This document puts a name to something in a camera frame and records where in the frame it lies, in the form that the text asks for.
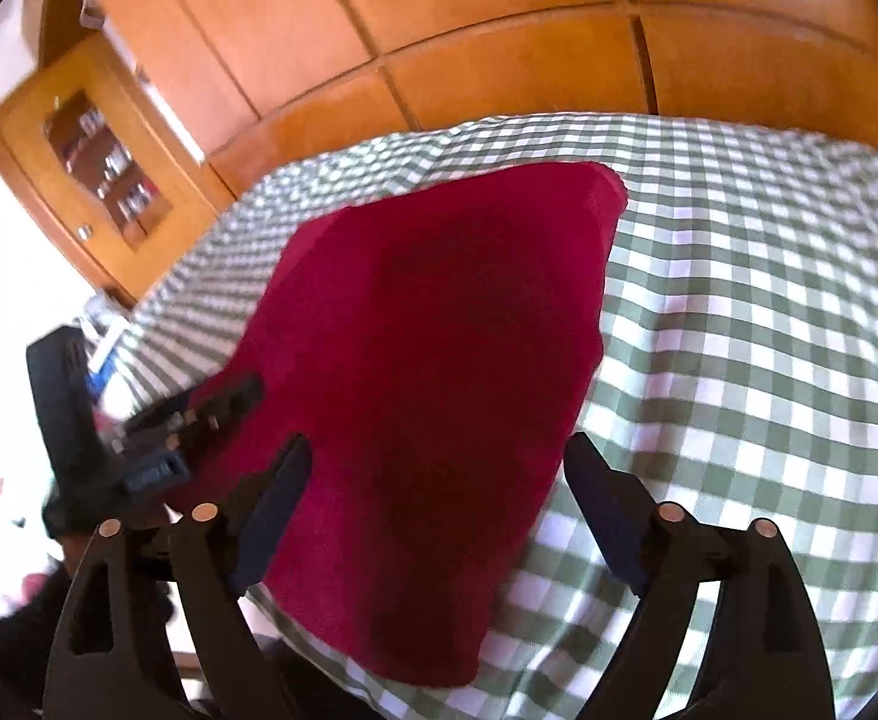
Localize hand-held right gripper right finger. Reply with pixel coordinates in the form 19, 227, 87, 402
563, 431, 837, 720

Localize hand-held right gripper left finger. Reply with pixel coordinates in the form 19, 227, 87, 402
41, 433, 312, 720

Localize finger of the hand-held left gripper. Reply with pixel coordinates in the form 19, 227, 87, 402
124, 371, 266, 458

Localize crimson pants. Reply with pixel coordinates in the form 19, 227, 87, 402
165, 161, 630, 691

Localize blue white printed cloth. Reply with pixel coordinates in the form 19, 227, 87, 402
79, 300, 144, 398

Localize small bottles on cabinet shelves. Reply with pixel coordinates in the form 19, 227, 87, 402
45, 101, 159, 233

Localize wooden cabinet with glass door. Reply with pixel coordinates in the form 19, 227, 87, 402
0, 34, 237, 308

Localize green white checked bed sheet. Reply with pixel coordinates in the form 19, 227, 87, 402
94, 111, 878, 720

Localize wooden panelled headboard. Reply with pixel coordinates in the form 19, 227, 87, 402
41, 0, 878, 203

